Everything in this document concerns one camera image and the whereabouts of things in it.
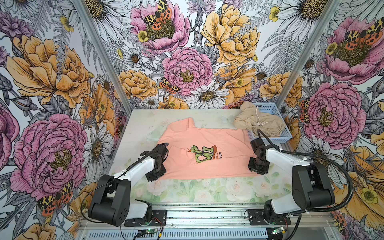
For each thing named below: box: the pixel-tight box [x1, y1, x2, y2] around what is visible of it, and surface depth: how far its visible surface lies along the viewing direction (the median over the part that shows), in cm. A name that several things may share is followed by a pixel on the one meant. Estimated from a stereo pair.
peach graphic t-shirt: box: [158, 118, 254, 180], surface depth 101 cm
